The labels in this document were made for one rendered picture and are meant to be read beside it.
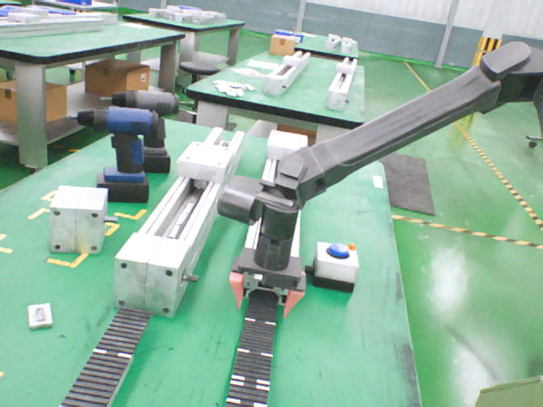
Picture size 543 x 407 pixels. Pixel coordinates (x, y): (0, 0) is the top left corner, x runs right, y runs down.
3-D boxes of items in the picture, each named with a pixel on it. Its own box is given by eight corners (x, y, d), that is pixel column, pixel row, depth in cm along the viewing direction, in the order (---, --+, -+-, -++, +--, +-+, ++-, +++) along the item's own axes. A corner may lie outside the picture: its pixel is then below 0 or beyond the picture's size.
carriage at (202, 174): (221, 195, 117) (225, 167, 114) (175, 186, 117) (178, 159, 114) (231, 172, 131) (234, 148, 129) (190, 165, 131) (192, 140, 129)
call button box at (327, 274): (352, 293, 96) (359, 266, 94) (303, 284, 96) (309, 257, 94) (349, 272, 104) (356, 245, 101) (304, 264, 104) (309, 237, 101)
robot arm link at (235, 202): (309, 157, 76) (314, 183, 84) (242, 138, 80) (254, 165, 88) (277, 224, 72) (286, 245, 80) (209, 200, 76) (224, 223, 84)
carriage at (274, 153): (302, 174, 139) (306, 150, 137) (263, 166, 140) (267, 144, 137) (303, 157, 154) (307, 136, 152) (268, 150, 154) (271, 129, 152)
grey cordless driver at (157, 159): (174, 174, 140) (180, 97, 131) (99, 171, 133) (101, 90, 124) (170, 165, 146) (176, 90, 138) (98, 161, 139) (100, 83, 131)
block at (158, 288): (187, 320, 81) (193, 270, 77) (112, 308, 81) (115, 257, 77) (199, 290, 89) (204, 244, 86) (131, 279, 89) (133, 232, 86)
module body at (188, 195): (186, 288, 89) (190, 246, 86) (131, 279, 89) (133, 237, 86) (242, 157, 163) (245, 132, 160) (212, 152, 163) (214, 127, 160)
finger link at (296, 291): (258, 299, 88) (266, 253, 84) (297, 307, 88) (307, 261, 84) (253, 322, 82) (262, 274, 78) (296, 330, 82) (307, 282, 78)
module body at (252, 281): (290, 306, 89) (298, 266, 86) (235, 296, 89) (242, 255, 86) (298, 166, 163) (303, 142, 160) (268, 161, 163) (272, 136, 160)
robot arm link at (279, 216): (292, 209, 73) (306, 198, 78) (251, 195, 76) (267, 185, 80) (284, 249, 76) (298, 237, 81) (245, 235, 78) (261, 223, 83)
